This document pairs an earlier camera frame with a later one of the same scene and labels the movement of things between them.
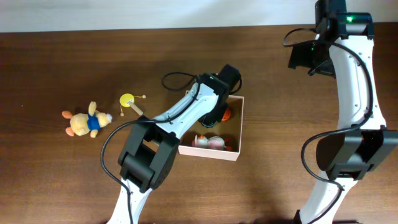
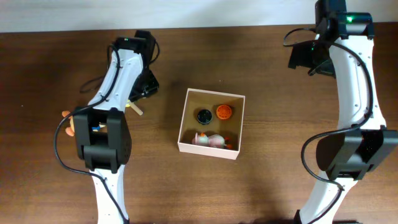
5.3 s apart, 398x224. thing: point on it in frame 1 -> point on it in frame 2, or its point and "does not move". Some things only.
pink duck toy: (214, 142) does not move
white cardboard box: (222, 142) does not move
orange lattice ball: (226, 115) does not move
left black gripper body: (217, 112) -> (147, 84)
